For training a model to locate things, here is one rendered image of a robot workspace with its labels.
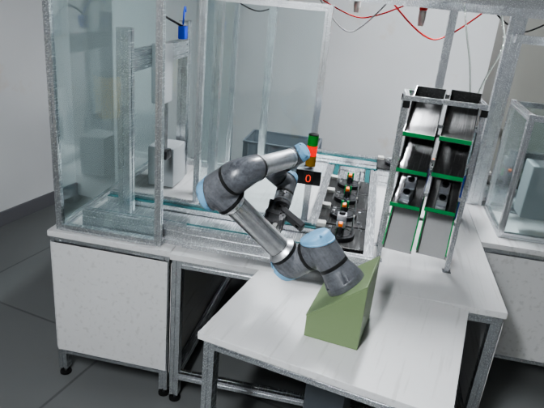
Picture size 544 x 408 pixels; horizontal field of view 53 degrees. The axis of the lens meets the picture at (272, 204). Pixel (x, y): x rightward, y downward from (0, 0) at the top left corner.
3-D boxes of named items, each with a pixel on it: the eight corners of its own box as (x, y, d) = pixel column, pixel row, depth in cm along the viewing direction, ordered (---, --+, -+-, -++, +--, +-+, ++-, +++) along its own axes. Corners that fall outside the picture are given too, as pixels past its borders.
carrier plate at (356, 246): (363, 254, 247) (363, 250, 246) (310, 246, 250) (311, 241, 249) (364, 233, 269) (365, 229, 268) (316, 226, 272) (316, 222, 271)
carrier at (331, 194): (366, 214, 292) (370, 193, 288) (322, 207, 296) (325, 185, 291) (367, 199, 315) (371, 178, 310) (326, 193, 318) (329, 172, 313)
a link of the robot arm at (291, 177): (276, 170, 231) (289, 181, 236) (269, 191, 225) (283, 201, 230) (290, 165, 226) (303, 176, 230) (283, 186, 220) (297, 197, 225)
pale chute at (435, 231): (445, 260, 241) (446, 256, 237) (415, 252, 245) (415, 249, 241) (457, 204, 251) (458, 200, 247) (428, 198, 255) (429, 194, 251)
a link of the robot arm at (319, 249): (341, 263, 192) (320, 231, 190) (311, 277, 199) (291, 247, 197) (350, 249, 202) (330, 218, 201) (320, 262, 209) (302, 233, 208)
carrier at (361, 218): (364, 232, 270) (368, 209, 265) (316, 224, 273) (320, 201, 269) (366, 214, 292) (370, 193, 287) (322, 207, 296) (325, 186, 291)
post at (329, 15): (306, 221, 274) (332, 12, 237) (300, 220, 274) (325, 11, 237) (307, 218, 277) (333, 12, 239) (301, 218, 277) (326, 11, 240)
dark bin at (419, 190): (418, 211, 237) (421, 200, 232) (389, 206, 241) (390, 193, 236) (430, 171, 255) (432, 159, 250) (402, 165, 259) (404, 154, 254)
